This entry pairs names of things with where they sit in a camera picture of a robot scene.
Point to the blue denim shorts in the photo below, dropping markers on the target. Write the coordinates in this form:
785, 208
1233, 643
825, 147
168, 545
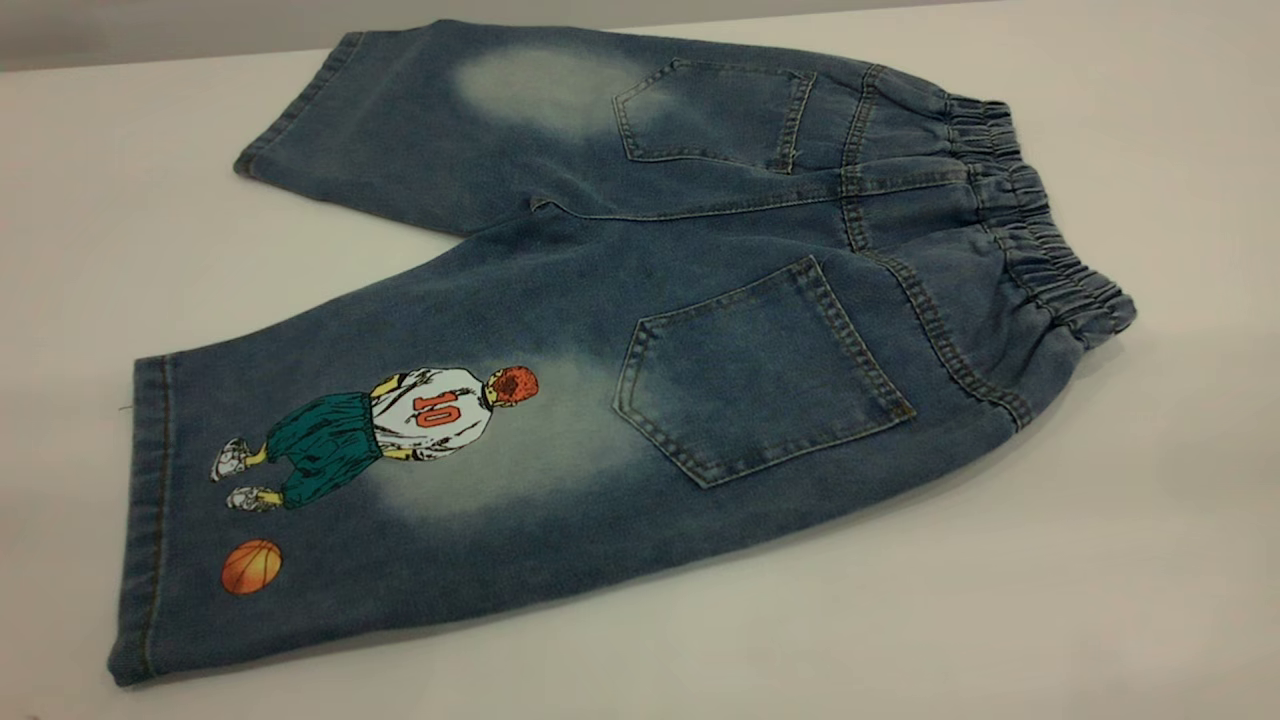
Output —
700, 300

